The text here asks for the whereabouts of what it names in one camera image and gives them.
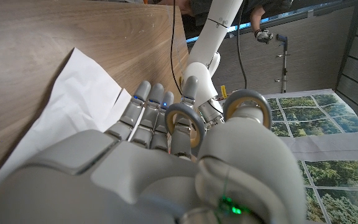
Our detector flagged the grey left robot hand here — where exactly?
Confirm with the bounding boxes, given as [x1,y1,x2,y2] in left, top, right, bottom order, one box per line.
[197,100,226,129]

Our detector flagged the person's grey gloved hand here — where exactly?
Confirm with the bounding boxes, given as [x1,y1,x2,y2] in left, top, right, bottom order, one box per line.
[254,29,274,45]

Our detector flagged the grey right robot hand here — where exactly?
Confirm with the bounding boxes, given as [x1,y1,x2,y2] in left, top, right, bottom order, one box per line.
[0,75,307,224]

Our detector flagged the grey scissors with yellow handles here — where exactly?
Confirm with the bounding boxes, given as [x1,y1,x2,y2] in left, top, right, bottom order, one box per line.
[164,88,273,156]

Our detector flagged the white paper sheet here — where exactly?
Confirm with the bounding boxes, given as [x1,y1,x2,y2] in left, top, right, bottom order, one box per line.
[0,47,145,200]

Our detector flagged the person's bare forearm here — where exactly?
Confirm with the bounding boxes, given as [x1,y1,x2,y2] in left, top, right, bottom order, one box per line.
[249,6,265,32]

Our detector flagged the person in dark shirt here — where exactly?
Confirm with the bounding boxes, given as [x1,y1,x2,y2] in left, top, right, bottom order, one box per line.
[185,0,295,19]

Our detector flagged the grey metal stand pole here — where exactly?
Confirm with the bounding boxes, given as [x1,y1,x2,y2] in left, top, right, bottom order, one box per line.
[275,34,289,94]

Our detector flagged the printed forest window backdrop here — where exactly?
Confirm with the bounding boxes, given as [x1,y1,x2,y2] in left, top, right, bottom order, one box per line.
[264,89,358,224]

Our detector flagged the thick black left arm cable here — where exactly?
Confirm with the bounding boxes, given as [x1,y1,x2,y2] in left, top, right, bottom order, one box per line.
[236,0,249,90]

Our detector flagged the thin black left wrist cable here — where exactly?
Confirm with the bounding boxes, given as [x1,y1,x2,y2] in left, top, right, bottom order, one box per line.
[169,0,183,96]

